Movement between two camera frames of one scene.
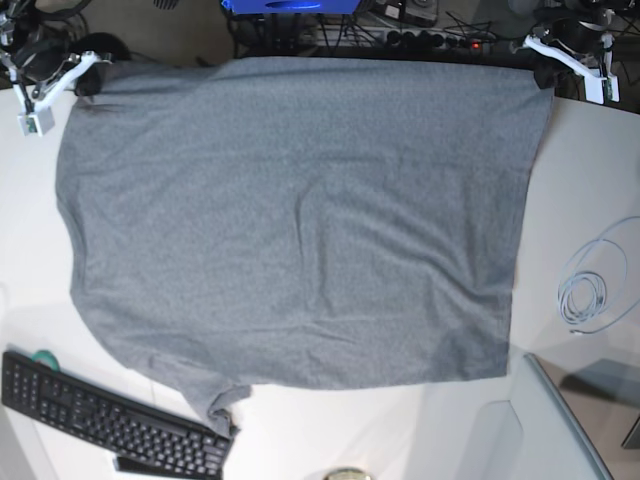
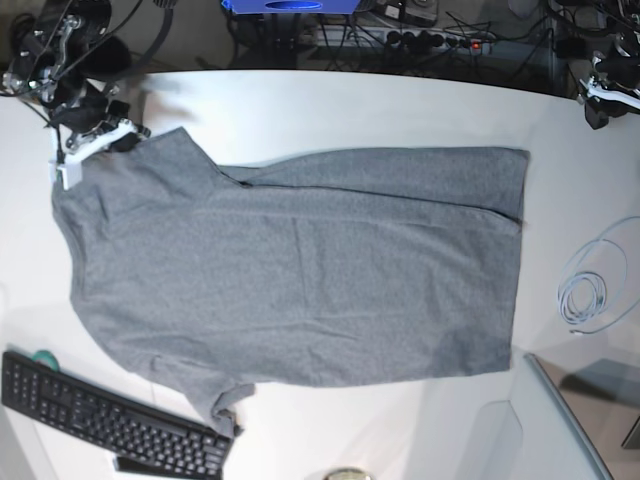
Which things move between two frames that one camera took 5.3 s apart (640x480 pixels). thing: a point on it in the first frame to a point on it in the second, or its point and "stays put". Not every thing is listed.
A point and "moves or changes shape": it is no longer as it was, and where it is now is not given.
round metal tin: (348, 473) stays put
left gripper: (86, 54) to (87, 112)
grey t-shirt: (303, 222) moves or changes shape
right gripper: (578, 38) to (599, 111)
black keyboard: (147, 439) stays put
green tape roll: (47, 358) stays put
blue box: (291, 7) stays put
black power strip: (429, 42) stays put
